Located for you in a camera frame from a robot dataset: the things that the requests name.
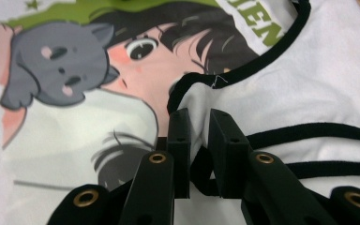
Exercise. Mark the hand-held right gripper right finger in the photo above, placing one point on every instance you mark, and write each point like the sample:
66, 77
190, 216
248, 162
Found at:
228, 156

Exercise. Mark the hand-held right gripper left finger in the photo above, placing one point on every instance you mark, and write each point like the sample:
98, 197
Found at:
181, 156

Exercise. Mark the white cartoon print t-shirt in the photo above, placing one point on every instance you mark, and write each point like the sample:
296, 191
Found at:
325, 78

